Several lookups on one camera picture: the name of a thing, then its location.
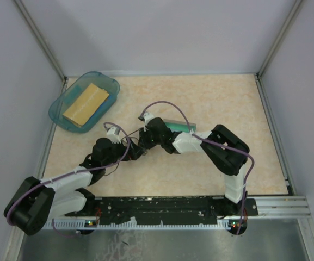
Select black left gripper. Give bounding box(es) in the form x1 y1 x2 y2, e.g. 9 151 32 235
103 136 145 168

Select black aviator sunglasses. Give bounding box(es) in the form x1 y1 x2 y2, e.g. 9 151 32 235
122 129 147 160

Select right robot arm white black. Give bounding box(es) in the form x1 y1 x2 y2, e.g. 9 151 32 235
139 114 250 215

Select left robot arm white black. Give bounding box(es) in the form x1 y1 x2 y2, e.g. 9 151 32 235
4 138 146 235

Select grey glasses case green lining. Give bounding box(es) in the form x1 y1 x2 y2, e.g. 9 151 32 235
163 119 196 133

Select teal plastic bin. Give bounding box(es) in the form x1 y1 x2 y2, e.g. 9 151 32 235
48 71 120 133

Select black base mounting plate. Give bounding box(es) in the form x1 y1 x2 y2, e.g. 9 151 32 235
66 196 258 225

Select shiny metal front panel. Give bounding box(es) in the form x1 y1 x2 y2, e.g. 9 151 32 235
18 219 308 260

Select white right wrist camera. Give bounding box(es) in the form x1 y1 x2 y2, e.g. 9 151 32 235
138 112 155 132

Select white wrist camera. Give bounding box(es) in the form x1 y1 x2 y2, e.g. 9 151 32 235
138 112 155 132
106 126 121 144

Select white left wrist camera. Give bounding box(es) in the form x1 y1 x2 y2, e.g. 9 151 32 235
106 126 121 144

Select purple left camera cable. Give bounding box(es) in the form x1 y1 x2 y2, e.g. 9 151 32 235
5 121 131 226

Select white slotted cable duct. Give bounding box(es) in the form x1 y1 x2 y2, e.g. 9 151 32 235
42 219 249 229

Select aluminium frame post right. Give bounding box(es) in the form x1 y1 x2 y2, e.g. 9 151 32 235
256 0 305 79

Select aluminium frame post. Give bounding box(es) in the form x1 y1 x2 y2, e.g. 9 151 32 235
256 0 305 79
11 0 68 82

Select aluminium frame post left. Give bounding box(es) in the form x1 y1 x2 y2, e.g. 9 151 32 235
11 0 68 82

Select aluminium front rail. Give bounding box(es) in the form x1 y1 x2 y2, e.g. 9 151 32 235
16 196 310 218

